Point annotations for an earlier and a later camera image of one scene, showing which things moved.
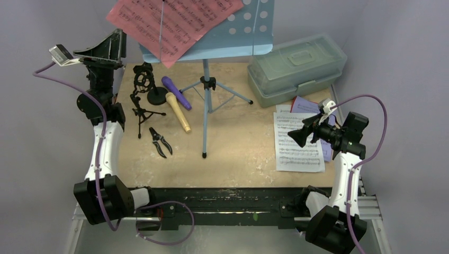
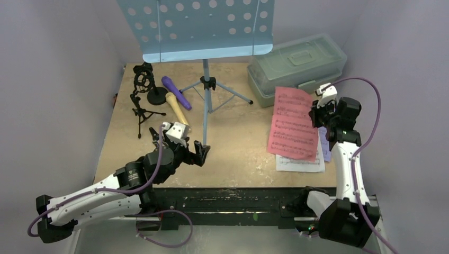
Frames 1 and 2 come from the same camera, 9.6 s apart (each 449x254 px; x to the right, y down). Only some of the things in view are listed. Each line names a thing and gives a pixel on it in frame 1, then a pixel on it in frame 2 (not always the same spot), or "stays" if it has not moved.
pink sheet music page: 167,28 to 293,134
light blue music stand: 248,30 stays
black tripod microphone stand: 143,81 stays
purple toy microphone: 178,95 stays
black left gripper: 105,55 to 198,157
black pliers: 155,137 stays
